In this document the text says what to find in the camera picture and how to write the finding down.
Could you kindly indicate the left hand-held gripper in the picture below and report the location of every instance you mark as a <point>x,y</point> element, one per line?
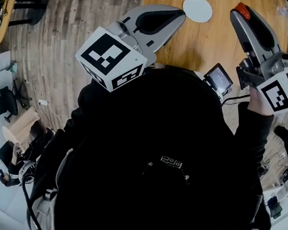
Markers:
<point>104,54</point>

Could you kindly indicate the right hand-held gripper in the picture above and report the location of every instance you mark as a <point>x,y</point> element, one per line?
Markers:
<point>281,95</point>

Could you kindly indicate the small red object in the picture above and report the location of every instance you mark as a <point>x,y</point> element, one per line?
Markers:
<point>243,10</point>

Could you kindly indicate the white round plate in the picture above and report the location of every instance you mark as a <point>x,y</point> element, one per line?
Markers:
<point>197,9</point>

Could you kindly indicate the person's right forearm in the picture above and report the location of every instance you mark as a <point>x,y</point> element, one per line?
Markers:
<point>254,131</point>

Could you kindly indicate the person's left forearm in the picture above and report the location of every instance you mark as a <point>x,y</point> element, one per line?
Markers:
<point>92,102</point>

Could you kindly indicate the small black display screen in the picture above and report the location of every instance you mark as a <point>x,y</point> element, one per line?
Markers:
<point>218,79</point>

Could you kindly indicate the person's black hooded top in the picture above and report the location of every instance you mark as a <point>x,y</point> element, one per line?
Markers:
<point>158,118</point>

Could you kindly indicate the white power strip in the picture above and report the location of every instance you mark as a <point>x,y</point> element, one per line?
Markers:
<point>43,102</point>

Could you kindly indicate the green dustpan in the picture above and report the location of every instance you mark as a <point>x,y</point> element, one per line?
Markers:
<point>13,67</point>

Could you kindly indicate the black chair base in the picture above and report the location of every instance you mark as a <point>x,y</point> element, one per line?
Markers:
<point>21,90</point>

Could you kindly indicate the small black device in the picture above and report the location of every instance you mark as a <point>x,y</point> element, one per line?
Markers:
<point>274,208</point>

